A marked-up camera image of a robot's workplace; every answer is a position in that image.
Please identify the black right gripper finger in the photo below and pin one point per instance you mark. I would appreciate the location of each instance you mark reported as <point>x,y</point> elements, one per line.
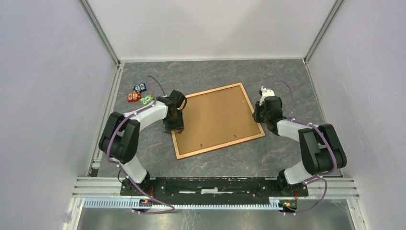
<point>256,116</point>
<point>258,108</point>

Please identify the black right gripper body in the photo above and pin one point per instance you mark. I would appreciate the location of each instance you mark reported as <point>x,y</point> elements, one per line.
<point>265,116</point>

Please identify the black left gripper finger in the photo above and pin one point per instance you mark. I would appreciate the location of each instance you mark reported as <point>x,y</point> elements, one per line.
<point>168,126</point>
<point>178,126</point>

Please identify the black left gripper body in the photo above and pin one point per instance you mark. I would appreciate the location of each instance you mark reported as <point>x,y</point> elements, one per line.
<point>178,114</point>

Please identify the wooden picture frame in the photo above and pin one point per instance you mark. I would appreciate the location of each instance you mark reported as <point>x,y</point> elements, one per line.
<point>177,149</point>

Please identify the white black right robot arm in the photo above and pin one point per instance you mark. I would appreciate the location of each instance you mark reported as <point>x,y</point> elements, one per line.
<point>320,148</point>

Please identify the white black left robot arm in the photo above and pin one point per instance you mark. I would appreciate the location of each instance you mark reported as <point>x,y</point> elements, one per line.
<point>120,137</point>

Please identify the red toy block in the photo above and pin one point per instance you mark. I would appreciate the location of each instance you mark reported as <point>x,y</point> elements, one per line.
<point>133,97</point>

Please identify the blue toy block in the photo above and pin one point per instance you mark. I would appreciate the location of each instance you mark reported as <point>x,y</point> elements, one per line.
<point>140,87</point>

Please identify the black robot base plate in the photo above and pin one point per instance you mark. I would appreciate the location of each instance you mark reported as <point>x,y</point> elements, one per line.
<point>213,190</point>

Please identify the aluminium toothed rail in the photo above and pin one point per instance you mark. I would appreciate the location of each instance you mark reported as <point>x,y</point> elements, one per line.
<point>145,204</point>

